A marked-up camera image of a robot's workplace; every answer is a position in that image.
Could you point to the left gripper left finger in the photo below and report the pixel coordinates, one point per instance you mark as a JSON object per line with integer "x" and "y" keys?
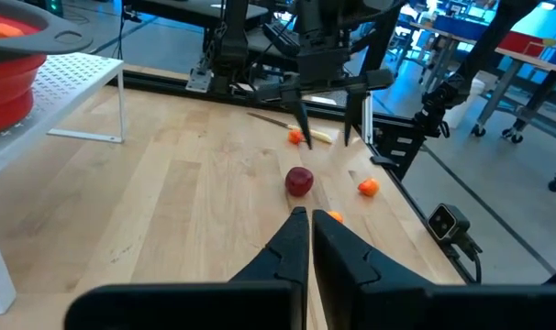
{"x": 278, "y": 270}

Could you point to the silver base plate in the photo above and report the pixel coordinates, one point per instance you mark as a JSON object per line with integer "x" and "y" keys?
{"x": 198, "y": 81}

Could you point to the red bin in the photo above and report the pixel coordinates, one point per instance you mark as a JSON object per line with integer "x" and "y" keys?
{"x": 521, "y": 42}

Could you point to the white perforated shelf riser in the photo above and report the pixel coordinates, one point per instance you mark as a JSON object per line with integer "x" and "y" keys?
{"x": 67, "y": 78}

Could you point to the red collapsible bowl grey rim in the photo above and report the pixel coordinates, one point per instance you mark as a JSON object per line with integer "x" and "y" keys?
{"x": 12, "y": 91}

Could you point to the grey wheeled table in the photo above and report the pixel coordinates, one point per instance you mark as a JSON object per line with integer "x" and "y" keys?
{"x": 535, "y": 62}

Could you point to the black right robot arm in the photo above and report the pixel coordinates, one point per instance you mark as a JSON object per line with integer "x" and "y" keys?
{"x": 234, "y": 41}

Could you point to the black keyboard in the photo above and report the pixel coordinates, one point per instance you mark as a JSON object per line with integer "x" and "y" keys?
{"x": 280, "y": 39}

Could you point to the white upright bracket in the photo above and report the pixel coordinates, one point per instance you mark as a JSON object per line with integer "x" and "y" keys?
{"x": 368, "y": 124}

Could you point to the small orange-red toy fruit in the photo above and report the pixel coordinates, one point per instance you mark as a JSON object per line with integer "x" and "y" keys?
{"x": 369, "y": 187}

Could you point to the dark red toy pomegranate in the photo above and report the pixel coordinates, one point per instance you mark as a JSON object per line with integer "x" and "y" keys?
{"x": 299, "y": 181}

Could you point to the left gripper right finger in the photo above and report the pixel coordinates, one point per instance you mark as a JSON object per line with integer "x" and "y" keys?
{"x": 347, "y": 275}

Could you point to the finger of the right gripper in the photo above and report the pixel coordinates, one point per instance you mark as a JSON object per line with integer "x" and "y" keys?
{"x": 298, "y": 105}
{"x": 353, "y": 103}

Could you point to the small orange pear with stem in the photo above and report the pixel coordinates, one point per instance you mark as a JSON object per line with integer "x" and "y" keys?
{"x": 336, "y": 216}
{"x": 295, "y": 137}

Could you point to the small grey depth camera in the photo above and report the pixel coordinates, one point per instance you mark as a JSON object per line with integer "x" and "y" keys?
{"x": 448, "y": 222}

